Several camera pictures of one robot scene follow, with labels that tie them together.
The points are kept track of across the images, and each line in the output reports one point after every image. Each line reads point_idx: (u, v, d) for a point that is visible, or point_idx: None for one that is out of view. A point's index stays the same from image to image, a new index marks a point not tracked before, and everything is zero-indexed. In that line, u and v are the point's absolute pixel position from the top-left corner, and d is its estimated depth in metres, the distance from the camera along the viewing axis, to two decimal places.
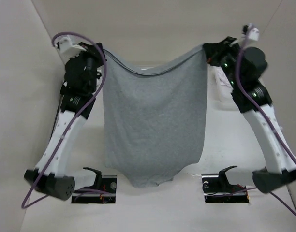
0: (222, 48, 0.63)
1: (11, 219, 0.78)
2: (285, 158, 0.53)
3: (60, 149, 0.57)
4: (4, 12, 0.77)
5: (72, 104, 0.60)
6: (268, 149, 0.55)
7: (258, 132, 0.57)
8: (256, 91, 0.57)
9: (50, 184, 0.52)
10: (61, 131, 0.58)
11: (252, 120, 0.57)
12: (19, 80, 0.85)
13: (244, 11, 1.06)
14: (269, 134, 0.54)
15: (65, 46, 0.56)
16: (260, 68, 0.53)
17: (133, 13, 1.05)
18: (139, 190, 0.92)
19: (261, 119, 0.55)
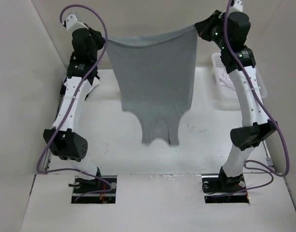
0: (211, 21, 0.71)
1: (10, 221, 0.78)
2: (258, 111, 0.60)
3: (73, 108, 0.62)
4: (4, 13, 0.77)
5: (78, 69, 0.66)
6: (244, 104, 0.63)
7: (239, 90, 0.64)
8: (243, 52, 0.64)
9: (69, 138, 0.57)
10: (71, 92, 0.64)
11: (235, 79, 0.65)
12: (18, 81, 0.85)
13: (246, 11, 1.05)
14: (247, 91, 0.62)
15: (71, 21, 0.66)
16: (244, 26, 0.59)
17: (134, 13, 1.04)
18: (139, 190, 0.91)
19: (243, 78, 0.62)
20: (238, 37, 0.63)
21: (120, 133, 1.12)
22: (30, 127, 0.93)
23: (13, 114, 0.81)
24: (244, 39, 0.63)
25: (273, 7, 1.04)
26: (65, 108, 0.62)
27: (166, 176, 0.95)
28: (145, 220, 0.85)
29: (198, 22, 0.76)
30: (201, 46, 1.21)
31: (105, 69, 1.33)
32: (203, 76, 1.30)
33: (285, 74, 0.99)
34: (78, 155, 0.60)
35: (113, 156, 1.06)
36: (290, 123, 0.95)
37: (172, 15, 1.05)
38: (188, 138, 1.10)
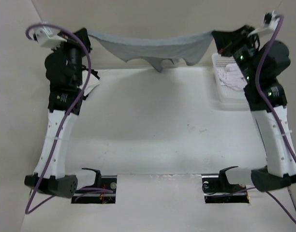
0: (237, 38, 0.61)
1: (10, 222, 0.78)
2: (288, 162, 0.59)
3: (56, 150, 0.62)
4: (4, 14, 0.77)
5: (60, 101, 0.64)
6: (273, 151, 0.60)
7: (267, 133, 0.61)
8: (272, 90, 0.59)
9: (52, 186, 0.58)
10: (54, 132, 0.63)
11: (261, 118, 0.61)
12: (18, 81, 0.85)
13: (246, 11, 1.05)
14: (277, 137, 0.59)
15: (42, 37, 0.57)
16: (283, 62, 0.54)
17: (134, 14, 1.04)
18: (139, 190, 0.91)
19: (273, 121, 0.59)
20: (269, 74, 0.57)
21: (120, 134, 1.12)
22: (30, 127, 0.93)
23: (13, 114, 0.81)
24: (276, 74, 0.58)
25: (273, 8, 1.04)
26: (47, 151, 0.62)
27: (166, 176, 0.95)
28: (145, 220, 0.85)
29: (218, 36, 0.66)
30: None
31: (105, 69, 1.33)
32: (204, 75, 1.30)
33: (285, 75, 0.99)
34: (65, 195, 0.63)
35: (114, 156, 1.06)
36: (290, 123, 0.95)
37: (172, 16, 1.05)
38: (189, 138, 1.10)
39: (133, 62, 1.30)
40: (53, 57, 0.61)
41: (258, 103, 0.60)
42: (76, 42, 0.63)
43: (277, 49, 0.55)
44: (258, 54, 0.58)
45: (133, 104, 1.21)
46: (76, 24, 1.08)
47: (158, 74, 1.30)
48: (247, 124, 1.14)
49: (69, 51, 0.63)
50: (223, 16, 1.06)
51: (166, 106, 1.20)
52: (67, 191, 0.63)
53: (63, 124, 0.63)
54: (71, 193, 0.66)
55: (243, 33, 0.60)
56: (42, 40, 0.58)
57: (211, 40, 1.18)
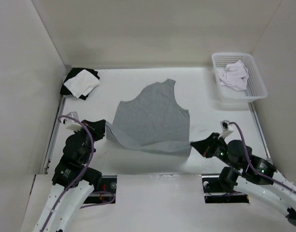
0: (213, 141, 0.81)
1: (10, 222, 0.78)
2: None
3: (49, 222, 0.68)
4: (3, 14, 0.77)
5: (63, 176, 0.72)
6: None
7: (282, 195, 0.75)
8: (261, 166, 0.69)
9: None
10: (51, 204, 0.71)
11: (270, 188, 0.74)
12: (18, 82, 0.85)
13: (247, 11, 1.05)
14: (289, 194, 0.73)
15: (69, 123, 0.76)
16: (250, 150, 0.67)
17: (134, 14, 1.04)
18: (139, 191, 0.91)
19: (279, 188, 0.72)
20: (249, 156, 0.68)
21: (120, 133, 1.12)
22: (30, 128, 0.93)
23: (13, 114, 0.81)
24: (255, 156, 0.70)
25: (274, 8, 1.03)
26: (42, 220, 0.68)
27: (166, 176, 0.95)
28: (145, 220, 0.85)
29: (196, 144, 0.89)
30: (201, 46, 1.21)
31: (105, 69, 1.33)
32: (203, 75, 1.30)
33: (285, 76, 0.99)
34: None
35: (114, 156, 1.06)
36: (290, 124, 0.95)
37: (172, 16, 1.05)
38: (189, 138, 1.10)
39: (133, 61, 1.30)
40: (70, 138, 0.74)
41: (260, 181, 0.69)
42: (94, 129, 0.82)
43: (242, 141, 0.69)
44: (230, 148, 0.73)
45: (133, 104, 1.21)
46: (76, 24, 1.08)
47: (158, 74, 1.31)
48: (247, 124, 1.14)
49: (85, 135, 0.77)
50: (223, 17, 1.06)
51: (166, 108, 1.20)
52: None
53: (61, 198, 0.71)
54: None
55: (214, 137, 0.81)
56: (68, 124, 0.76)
57: (211, 41, 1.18)
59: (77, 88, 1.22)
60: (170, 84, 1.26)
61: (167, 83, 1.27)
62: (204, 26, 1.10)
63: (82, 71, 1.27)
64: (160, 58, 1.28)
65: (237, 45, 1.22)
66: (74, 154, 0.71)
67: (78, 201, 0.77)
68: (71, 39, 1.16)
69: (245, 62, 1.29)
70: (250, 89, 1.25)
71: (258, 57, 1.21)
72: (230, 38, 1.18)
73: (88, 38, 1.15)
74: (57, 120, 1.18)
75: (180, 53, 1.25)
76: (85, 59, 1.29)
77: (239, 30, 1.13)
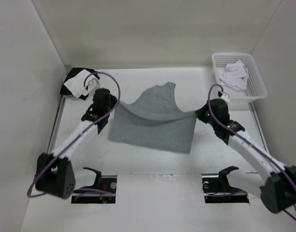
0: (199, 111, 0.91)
1: (10, 221, 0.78)
2: (271, 164, 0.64)
3: (76, 142, 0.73)
4: (3, 15, 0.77)
5: (91, 117, 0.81)
6: (258, 166, 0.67)
7: (243, 151, 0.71)
8: (231, 124, 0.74)
9: (61, 166, 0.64)
10: (80, 131, 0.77)
11: (234, 144, 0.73)
12: (18, 82, 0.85)
13: (247, 11, 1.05)
14: (247, 147, 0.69)
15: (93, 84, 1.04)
16: (223, 107, 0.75)
17: (134, 14, 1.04)
18: (139, 190, 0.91)
19: (239, 140, 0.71)
20: (222, 115, 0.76)
21: (121, 132, 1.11)
22: (30, 127, 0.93)
23: (13, 114, 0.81)
24: (227, 115, 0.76)
25: (273, 8, 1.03)
26: (69, 140, 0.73)
27: (166, 176, 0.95)
28: (145, 219, 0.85)
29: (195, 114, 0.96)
30: (201, 46, 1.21)
31: (105, 69, 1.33)
32: (204, 75, 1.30)
33: (284, 76, 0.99)
34: (60, 195, 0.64)
35: (114, 156, 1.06)
36: (290, 124, 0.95)
37: (172, 16, 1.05)
38: None
39: (133, 61, 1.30)
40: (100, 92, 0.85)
41: (225, 137, 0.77)
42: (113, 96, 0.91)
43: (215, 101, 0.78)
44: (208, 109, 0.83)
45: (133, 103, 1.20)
46: (76, 24, 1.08)
47: (158, 74, 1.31)
48: (246, 123, 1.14)
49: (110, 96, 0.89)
50: (223, 17, 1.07)
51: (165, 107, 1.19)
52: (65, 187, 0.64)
53: (89, 128, 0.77)
54: (67, 194, 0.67)
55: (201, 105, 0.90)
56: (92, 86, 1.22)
57: (211, 41, 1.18)
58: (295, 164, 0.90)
59: (77, 87, 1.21)
60: (170, 88, 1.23)
61: (167, 86, 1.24)
62: (203, 26, 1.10)
63: (82, 71, 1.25)
64: (160, 58, 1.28)
65: (237, 45, 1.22)
66: (102, 100, 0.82)
67: None
68: (71, 39, 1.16)
69: (245, 62, 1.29)
70: (250, 89, 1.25)
71: (258, 57, 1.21)
72: (230, 38, 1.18)
73: (88, 38, 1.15)
74: (57, 121, 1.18)
75: (180, 52, 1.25)
76: (85, 59, 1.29)
77: (239, 30, 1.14)
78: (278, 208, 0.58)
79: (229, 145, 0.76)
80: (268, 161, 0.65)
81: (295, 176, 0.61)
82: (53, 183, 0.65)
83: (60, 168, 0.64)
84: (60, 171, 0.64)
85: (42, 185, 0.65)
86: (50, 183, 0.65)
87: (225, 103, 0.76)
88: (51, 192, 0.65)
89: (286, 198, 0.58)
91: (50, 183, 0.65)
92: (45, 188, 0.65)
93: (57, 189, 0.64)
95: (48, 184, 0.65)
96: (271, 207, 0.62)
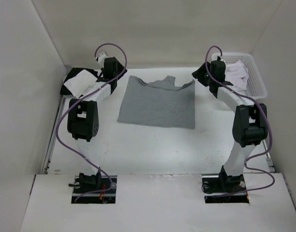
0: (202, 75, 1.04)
1: (9, 221, 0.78)
2: (244, 99, 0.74)
3: (97, 93, 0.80)
4: (3, 15, 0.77)
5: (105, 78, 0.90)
6: (234, 104, 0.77)
7: (228, 99, 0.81)
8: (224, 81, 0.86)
9: (90, 105, 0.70)
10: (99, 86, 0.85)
11: (222, 94, 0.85)
12: (18, 82, 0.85)
13: (247, 11, 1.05)
14: (229, 93, 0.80)
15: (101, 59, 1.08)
16: (221, 66, 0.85)
17: (134, 14, 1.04)
18: (139, 190, 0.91)
19: (225, 90, 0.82)
20: (218, 73, 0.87)
21: (121, 132, 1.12)
22: (30, 127, 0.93)
23: (13, 115, 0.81)
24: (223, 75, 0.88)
25: (273, 8, 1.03)
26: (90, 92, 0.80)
27: (166, 176, 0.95)
28: (145, 220, 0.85)
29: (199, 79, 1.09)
30: (201, 46, 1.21)
31: None
32: None
33: (284, 76, 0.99)
34: (90, 133, 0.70)
35: (114, 156, 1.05)
36: (290, 124, 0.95)
37: (172, 16, 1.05)
38: (189, 138, 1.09)
39: (133, 61, 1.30)
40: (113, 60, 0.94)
41: (216, 92, 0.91)
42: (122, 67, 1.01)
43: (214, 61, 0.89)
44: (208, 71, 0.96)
45: (134, 104, 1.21)
46: (76, 24, 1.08)
47: (158, 74, 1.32)
48: None
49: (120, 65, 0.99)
50: (223, 17, 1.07)
51: (166, 107, 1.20)
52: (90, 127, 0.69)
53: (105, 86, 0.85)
54: (94, 132, 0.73)
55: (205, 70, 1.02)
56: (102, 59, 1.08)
57: (211, 41, 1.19)
58: (295, 164, 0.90)
59: (77, 88, 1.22)
60: (170, 81, 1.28)
61: (167, 80, 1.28)
62: (204, 25, 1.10)
63: (82, 71, 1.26)
64: (160, 58, 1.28)
65: (237, 45, 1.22)
66: (111, 65, 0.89)
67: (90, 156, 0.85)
68: (71, 38, 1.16)
69: (245, 62, 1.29)
70: (250, 89, 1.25)
71: (258, 57, 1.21)
72: (230, 38, 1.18)
73: (88, 38, 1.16)
74: (57, 121, 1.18)
75: (180, 53, 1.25)
76: (85, 59, 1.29)
77: (239, 30, 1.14)
78: (243, 136, 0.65)
79: (218, 97, 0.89)
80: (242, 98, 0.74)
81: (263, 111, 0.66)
82: (83, 122, 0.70)
83: (90, 109, 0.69)
84: (89, 111, 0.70)
85: (73, 125, 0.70)
86: (81, 122, 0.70)
87: (223, 64, 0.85)
88: (81, 131, 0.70)
89: (250, 129, 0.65)
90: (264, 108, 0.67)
91: (80, 123, 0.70)
92: (75, 128, 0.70)
93: (87, 127, 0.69)
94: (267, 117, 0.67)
95: (78, 123, 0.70)
96: (239, 138, 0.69)
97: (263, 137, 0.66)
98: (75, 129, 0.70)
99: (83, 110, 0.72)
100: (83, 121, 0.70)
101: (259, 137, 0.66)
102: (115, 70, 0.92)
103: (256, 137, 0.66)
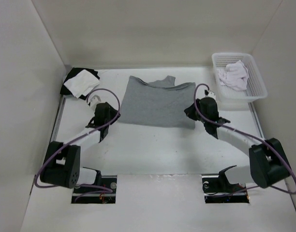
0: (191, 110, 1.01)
1: (10, 222, 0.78)
2: (252, 139, 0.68)
3: (83, 138, 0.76)
4: (3, 15, 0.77)
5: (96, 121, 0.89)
6: (243, 145, 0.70)
7: (234, 140, 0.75)
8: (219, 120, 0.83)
9: (72, 150, 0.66)
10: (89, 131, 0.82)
11: (224, 135, 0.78)
12: (18, 82, 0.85)
13: (247, 11, 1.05)
14: (230, 132, 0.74)
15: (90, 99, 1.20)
16: (212, 105, 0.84)
17: (134, 14, 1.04)
18: (139, 190, 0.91)
19: (225, 129, 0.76)
20: (211, 112, 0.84)
21: (121, 131, 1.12)
22: (30, 127, 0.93)
23: (13, 114, 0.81)
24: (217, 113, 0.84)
25: (274, 8, 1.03)
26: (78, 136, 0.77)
27: (166, 176, 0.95)
28: (145, 220, 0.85)
29: (188, 114, 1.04)
30: (201, 46, 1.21)
31: (105, 69, 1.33)
32: (204, 75, 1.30)
33: (285, 76, 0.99)
34: (65, 184, 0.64)
35: (113, 155, 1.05)
36: (290, 124, 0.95)
37: (172, 16, 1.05)
38: (189, 138, 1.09)
39: (133, 61, 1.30)
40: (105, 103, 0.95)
41: (215, 132, 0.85)
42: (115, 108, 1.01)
43: (206, 99, 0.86)
44: (203, 106, 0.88)
45: (134, 104, 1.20)
46: (76, 24, 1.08)
47: (158, 74, 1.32)
48: (246, 123, 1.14)
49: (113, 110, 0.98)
50: (223, 17, 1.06)
51: (166, 107, 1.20)
52: (69, 179, 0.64)
53: (94, 131, 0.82)
54: (72, 183, 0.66)
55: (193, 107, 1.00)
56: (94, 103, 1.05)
57: (211, 41, 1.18)
58: (295, 164, 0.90)
59: (77, 88, 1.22)
60: (170, 81, 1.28)
61: (167, 80, 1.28)
62: (203, 25, 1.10)
63: (82, 71, 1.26)
64: (160, 58, 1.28)
65: (237, 45, 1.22)
66: (103, 111, 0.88)
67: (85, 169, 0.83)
68: (71, 39, 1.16)
69: (245, 62, 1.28)
70: (250, 89, 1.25)
71: (258, 57, 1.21)
72: (230, 38, 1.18)
73: (88, 38, 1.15)
74: (57, 121, 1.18)
75: (180, 52, 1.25)
76: (85, 59, 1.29)
77: (240, 30, 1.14)
78: (266, 179, 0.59)
79: (219, 137, 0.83)
80: (249, 138, 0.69)
81: (276, 147, 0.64)
82: (60, 171, 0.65)
83: (70, 157, 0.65)
84: (68, 158, 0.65)
85: (49, 174, 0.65)
86: (57, 171, 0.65)
87: (214, 102, 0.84)
88: (56, 181, 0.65)
89: (273, 169, 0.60)
90: (277, 143, 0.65)
91: (57, 172, 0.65)
92: (51, 178, 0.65)
93: (64, 177, 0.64)
94: (282, 152, 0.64)
95: (55, 172, 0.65)
96: (260, 182, 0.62)
97: (285, 174, 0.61)
98: (51, 178, 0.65)
99: (64, 156, 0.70)
100: (61, 169, 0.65)
101: (283, 176, 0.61)
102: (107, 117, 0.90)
103: (279, 176, 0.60)
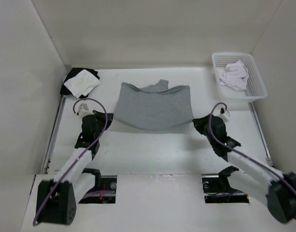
0: (199, 121, 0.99)
1: (9, 222, 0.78)
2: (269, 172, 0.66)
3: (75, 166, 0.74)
4: (2, 15, 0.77)
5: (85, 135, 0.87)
6: (258, 178, 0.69)
7: (249, 170, 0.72)
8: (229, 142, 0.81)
9: (65, 188, 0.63)
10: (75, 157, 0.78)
11: (237, 162, 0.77)
12: (18, 83, 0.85)
13: (247, 11, 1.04)
14: (245, 160, 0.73)
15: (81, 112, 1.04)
16: (220, 126, 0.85)
17: (133, 14, 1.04)
18: (139, 190, 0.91)
19: (238, 156, 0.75)
20: (220, 133, 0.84)
21: (121, 131, 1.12)
22: (30, 127, 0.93)
23: (12, 114, 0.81)
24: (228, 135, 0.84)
25: (274, 8, 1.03)
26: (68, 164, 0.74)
27: (166, 176, 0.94)
28: (145, 220, 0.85)
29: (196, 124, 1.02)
30: (200, 46, 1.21)
31: (104, 69, 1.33)
32: (204, 75, 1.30)
33: (284, 76, 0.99)
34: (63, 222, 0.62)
35: (113, 155, 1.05)
36: (290, 124, 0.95)
37: (172, 16, 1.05)
38: (189, 139, 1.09)
39: (132, 60, 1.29)
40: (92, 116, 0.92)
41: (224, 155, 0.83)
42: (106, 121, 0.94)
43: (215, 120, 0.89)
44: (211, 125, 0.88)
45: None
46: (76, 24, 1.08)
47: (158, 74, 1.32)
48: (246, 123, 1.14)
49: (103, 123, 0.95)
50: (223, 16, 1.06)
51: (166, 108, 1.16)
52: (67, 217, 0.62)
53: (84, 153, 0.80)
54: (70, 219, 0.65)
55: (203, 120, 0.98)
56: (81, 112, 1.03)
57: (211, 41, 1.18)
58: (295, 164, 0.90)
59: (77, 88, 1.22)
60: (164, 85, 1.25)
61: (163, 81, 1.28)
62: (203, 26, 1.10)
63: (82, 71, 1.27)
64: (159, 57, 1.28)
65: (237, 45, 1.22)
66: (91, 126, 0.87)
67: (83, 183, 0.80)
68: (71, 39, 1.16)
69: (245, 62, 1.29)
70: (250, 89, 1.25)
71: (258, 57, 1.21)
72: (230, 38, 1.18)
73: (87, 38, 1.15)
74: (57, 120, 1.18)
75: (180, 52, 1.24)
76: (84, 59, 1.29)
77: (240, 30, 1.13)
78: (287, 216, 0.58)
79: (229, 161, 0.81)
80: (268, 171, 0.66)
81: (295, 182, 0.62)
82: (56, 209, 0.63)
83: (63, 195, 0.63)
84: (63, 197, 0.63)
85: (45, 215, 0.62)
86: (53, 210, 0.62)
87: (222, 123, 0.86)
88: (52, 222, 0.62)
89: (294, 209, 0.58)
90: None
91: (52, 212, 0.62)
92: (48, 217, 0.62)
93: (60, 216, 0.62)
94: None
95: (50, 213, 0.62)
96: (279, 218, 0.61)
97: None
98: (47, 219, 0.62)
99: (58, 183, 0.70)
100: (56, 210, 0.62)
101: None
102: (95, 132, 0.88)
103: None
